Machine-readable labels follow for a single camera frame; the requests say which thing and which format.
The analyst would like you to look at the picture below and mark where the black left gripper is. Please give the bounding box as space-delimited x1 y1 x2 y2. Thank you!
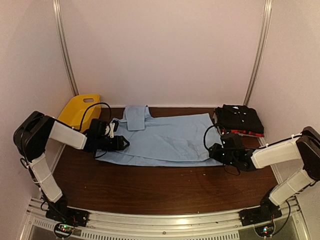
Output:
96 135 130 151

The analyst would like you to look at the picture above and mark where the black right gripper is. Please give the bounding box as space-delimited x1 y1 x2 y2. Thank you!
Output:
209 143 237 167

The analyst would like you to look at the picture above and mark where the light blue long sleeve shirt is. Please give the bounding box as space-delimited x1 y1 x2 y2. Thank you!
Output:
95 106 221 167

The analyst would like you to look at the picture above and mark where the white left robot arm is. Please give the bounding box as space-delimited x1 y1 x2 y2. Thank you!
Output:
13 111 130 222

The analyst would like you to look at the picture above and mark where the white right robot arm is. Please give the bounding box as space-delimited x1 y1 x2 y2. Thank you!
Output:
206 126 320 221

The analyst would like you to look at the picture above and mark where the red black plaid folded shirt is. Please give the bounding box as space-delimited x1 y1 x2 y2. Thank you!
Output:
219 128 265 138

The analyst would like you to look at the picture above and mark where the black folded button shirt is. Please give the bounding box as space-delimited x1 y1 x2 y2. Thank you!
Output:
214 104 264 134

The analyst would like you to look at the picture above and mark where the yellow plastic basket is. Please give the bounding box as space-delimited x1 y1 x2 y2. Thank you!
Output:
58 94 101 133

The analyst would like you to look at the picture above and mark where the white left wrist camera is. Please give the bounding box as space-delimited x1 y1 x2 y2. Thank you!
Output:
104 120 119 139

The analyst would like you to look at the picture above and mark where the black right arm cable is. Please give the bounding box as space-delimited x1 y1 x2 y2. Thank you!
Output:
203 124 242 177

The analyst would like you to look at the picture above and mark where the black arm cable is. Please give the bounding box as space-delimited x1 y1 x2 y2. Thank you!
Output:
203 124 242 177
79 102 112 133

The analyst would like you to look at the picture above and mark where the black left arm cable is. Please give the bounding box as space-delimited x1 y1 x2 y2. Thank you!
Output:
79 102 112 133

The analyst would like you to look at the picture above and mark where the aluminium right corner post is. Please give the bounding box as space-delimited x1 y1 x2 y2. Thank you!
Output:
243 0 273 106

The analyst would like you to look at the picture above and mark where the aluminium corner post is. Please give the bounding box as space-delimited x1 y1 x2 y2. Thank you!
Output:
52 0 79 96
243 0 273 106

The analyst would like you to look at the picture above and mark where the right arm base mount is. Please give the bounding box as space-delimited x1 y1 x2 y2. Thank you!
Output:
238 206 282 227

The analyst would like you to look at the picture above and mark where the aluminium front rail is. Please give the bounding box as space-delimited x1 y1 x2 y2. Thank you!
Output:
18 197 311 240

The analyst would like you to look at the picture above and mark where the aluminium left corner post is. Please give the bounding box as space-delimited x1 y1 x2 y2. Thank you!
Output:
52 0 79 96

